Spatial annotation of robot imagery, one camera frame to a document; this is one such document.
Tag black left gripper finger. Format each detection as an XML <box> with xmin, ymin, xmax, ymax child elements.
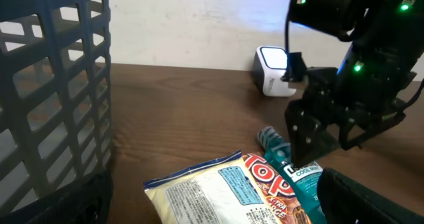
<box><xmin>1</xmin><ymin>169</ymin><xmax>114</xmax><ymax>224</ymax></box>

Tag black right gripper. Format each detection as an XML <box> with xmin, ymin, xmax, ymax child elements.
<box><xmin>284</xmin><ymin>66</ymin><xmax>424</xmax><ymax>224</ymax></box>

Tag teal mouthwash bottle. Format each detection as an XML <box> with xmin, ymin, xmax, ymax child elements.
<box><xmin>257</xmin><ymin>126</ymin><xmax>327</xmax><ymax>224</ymax></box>

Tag orange candy bar wrapper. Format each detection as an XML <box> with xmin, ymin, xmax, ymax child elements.
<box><xmin>242</xmin><ymin>153</ymin><xmax>312</xmax><ymax>224</ymax></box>

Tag white snack bag blue edges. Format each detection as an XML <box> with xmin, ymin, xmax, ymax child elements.
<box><xmin>143</xmin><ymin>150</ymin><xmax>280</xmax><ymax>224</ymax></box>

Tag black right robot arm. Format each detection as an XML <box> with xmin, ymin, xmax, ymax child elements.
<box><xmin>282</xmin><ymin>0</ymin><xmax>423</xmax><ymax>166</ymax></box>

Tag grey plastic basket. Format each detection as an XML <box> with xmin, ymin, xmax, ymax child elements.
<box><xmin>1</xmin><ymin>0</ymin><xmax>112</xmax><ymax>215</ymax></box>

